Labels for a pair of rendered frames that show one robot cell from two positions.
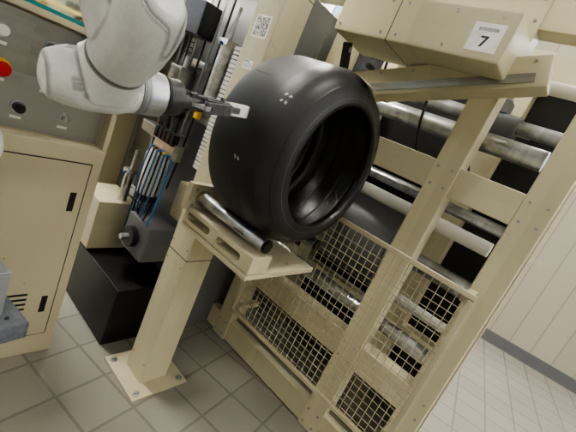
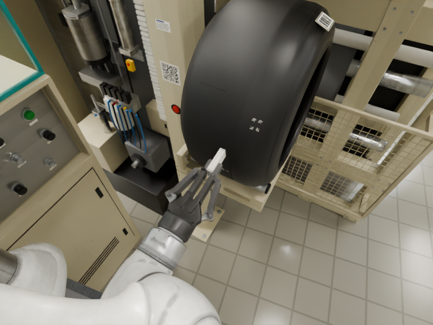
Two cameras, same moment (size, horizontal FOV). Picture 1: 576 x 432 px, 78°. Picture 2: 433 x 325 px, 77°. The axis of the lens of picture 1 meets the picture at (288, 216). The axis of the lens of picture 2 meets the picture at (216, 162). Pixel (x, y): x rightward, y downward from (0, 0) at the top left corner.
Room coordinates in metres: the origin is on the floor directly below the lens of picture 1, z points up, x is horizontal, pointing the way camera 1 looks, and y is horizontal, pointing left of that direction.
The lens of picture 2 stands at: (0.51, 0.26, 1.77)
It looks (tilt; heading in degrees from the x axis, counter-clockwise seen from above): 53 degrees down; 355
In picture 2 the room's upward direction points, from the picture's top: straight up
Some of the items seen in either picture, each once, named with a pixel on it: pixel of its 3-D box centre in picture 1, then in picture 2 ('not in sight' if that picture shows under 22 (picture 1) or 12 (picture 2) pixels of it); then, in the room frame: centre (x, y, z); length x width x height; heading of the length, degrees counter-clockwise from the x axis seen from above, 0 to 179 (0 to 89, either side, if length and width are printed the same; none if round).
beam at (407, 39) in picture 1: (425, 38); not in sight; (1.41, -0.19, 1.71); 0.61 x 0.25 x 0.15; 55
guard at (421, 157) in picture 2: (326, 303); (305, 151); (1.37, -0.29, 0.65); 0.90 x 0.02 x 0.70; 55
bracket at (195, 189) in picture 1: (230, 200); (205, 131); (1.33, 0.23, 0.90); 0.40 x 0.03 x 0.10; 145
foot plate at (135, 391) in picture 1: (146, 369); (198, 216); (1.36, 0.30, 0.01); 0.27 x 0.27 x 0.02; 55
